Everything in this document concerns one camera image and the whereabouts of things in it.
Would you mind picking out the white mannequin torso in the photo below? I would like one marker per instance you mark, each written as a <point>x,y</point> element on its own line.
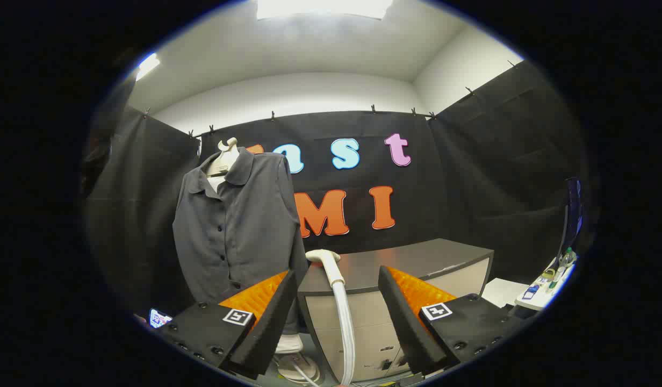
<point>223,161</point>

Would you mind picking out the smartphone with lit screen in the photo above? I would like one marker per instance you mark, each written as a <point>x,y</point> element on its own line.
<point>159,318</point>

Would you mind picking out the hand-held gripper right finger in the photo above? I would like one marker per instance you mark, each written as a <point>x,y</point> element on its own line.
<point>403,322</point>

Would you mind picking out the white flat panel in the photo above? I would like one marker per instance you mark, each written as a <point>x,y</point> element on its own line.
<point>503,291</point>

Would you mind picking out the black backdrop cloth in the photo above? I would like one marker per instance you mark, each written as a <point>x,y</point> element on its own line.
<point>470,188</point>

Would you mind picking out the grey button shirt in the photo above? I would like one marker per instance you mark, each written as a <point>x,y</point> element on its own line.
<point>245,226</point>

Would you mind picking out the white stand base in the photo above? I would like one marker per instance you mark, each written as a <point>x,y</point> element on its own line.
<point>299,368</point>

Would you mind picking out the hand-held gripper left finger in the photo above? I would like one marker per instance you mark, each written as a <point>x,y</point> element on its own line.
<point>272,328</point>

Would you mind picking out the dark monitor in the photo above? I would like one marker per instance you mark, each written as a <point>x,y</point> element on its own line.
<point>571,215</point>

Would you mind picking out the large ceiling light panel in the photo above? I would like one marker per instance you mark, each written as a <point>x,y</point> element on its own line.
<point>323,8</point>

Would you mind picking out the row of black backdrop clips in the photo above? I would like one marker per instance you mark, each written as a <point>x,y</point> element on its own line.
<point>373,109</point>

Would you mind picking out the white side table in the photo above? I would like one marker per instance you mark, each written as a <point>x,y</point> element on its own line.
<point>538,298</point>

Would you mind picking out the grey and beige cabinet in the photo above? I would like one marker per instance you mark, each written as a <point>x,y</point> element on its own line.
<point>444,258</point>

